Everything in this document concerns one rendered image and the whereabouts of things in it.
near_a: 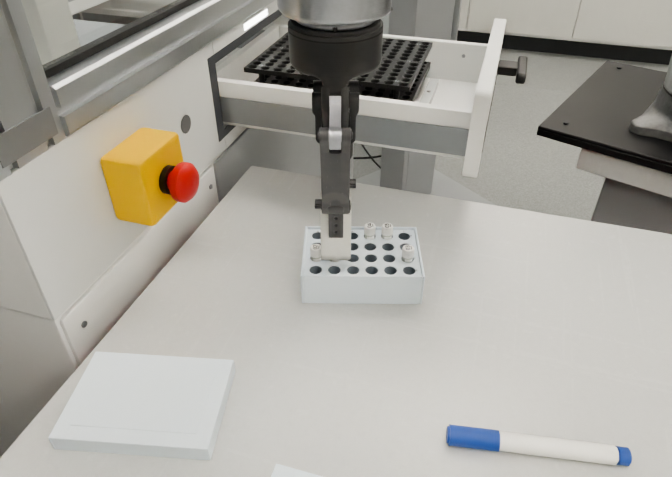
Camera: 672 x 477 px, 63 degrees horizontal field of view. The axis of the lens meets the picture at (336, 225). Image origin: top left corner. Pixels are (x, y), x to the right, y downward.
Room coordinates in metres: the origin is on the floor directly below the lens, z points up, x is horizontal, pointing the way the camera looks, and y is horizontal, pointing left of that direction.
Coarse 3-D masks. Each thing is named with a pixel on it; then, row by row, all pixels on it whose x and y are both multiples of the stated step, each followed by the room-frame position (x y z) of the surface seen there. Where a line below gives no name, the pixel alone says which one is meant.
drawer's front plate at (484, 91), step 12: (504, 24) 0.80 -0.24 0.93; (492, 36) 0.74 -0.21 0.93; (492, 48) 0.70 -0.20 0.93; (492, 60) 0.65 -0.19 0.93; (480, 72) 0.62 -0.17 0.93; (492, 72) 0.61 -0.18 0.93; (480, 84) 0.58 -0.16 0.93; (492, 84) 0.58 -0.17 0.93; (480, 96) 0.56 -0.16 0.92; (480, 108) 0.56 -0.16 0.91; (480, 120) 0.56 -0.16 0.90; (480, 132) 0.56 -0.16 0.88; (468, 144) 0.56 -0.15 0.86; (480, 144) 0.55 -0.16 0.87; (468, 156) 0.56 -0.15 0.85; (480, 156) 0.55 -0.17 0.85; (468, 168) 0.56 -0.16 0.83
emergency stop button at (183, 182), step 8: (176, 168) 0.45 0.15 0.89; (184, 168) 0.45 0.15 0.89; (192, 168) 0.46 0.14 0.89; (168, 176) 0.46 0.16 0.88; (176, 176) 0.45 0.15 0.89; (184, 176) 0.45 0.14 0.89; (192, 176) 0.46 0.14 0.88; (168, 184) 0.45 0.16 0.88; (176, 184) 0.44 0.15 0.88; (184, 184) 0.44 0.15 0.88; (192, 184) 0.45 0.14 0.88; (176, 192) 0.44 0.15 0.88; (184, 192) 0.44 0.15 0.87; (192, 192) 0.45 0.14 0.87; (176, 200) 0.44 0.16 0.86; (184, 200) 0.44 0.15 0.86
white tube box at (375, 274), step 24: (312, 240) 0.47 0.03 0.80; (360, 240) 0.47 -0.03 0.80; (384, 240) 0.47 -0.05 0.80; (408, 240) 0.47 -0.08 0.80; (312, 264) 0.43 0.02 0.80; (336, 264) 0.43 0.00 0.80; (360, 264) 0.43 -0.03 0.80; (384, 264) 0.43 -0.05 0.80; (408, 264) 0.43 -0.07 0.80; (312, 288) 0.41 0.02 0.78; (336, 288) 0.41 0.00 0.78; (360, 288) 0.41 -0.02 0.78; (384, 288) 0.41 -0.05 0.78; (408, 288) 0.41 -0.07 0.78
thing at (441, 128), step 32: (224, 64) 0.73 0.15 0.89; (448, 64) 0.82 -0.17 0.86; (480, 64) 0.81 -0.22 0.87; (224, 96) 0.67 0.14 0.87; (256, 96) 0.66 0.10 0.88; (288, 96) 0.64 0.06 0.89; (448, 96) 0.76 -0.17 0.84; (256, 128) 0.66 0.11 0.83; (288, 128) 0.64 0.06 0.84; (384, 128) 0.60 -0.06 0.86; (416, 128) 0.59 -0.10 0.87; (448, 128) 0.58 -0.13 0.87
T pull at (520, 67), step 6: (504, 60) 0.70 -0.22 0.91; (522, 60) 0.70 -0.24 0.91; (498, 66) 0.68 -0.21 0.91; (504, 66) 0.68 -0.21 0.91; (510, 66) 0.68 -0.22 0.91; (516, 66) 0.68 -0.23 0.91; (522, 66) 0.68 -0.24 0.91; (498, 72) 0.68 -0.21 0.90; (504, 72) 0.68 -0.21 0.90; (510, 72) 0.67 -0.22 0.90; (516, 72) 0.66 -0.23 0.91; (522, 72) 0.65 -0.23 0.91; (516, 78) 0.65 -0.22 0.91; (522, 78) 0.65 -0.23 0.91
